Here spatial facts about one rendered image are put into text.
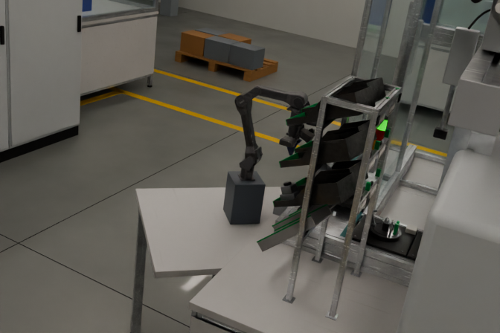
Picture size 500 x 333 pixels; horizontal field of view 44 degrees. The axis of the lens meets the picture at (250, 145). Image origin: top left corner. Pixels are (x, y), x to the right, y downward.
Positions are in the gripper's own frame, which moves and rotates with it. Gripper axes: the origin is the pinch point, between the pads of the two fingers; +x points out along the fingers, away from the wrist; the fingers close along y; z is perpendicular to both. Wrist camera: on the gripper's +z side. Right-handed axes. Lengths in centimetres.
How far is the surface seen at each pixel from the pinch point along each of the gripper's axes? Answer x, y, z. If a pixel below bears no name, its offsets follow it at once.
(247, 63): 105, 483, -237
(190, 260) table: 39, -47, -19
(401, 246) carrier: 28, -1, 54
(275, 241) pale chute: 19.6, -43.8, 14.0
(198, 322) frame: 46, -70, -1
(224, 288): 39, -56, 1
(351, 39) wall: 114, 825, -193
